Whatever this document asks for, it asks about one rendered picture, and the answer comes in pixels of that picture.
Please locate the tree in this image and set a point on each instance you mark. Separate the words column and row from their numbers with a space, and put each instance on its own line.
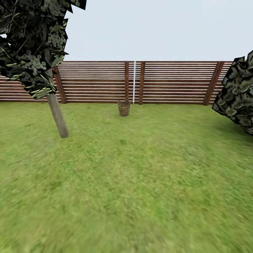
column 36, row 39

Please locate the wicker basket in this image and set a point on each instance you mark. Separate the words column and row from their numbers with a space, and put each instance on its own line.
column 124, row 108

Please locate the bush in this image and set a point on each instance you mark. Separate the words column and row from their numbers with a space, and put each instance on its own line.
column 236, row 99

